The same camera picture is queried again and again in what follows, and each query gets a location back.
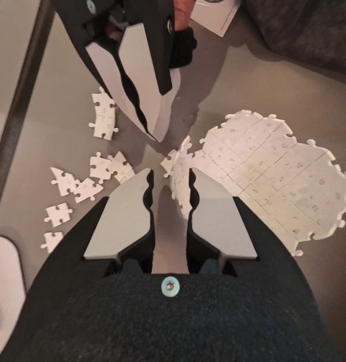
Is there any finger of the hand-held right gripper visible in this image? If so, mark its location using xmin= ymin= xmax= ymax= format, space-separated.
xmin=85 ymin=35 xmax=148 ymax=133
xmin=118 ymin=22 xmax=182 ymax=143

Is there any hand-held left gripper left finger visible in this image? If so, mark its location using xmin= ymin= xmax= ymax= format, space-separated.
xmin=84 ymin=168 xmax=156 ymax=266

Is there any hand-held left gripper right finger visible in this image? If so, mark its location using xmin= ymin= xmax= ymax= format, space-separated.
xmin=187 ymin=168 xmax=258 ymax=267

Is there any puzzle pieces group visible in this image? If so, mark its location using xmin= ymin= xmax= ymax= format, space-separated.
xmin=41 ymin=87 xmax=136 ymax=253

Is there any partly built white puzzle ball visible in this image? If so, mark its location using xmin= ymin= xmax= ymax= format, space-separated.
xmin=170 ymin=109 xmax=346 ymax=256

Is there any single white puzzle piece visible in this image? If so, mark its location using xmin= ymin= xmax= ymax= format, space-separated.
xmin=161 ymin=149 xmax=180 ymax=177

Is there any person's right hand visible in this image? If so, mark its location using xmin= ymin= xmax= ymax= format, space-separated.
xmin=173 ymin=0 xmax=194 ymax=32

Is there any printed instruction leaflet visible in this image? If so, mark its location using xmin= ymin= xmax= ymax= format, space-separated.
xmin=190 ymin=0 xmax=242 ymax=38

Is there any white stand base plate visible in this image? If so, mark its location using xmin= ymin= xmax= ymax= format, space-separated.
xmin=0 ymin=235 xmax=27 ymax=362

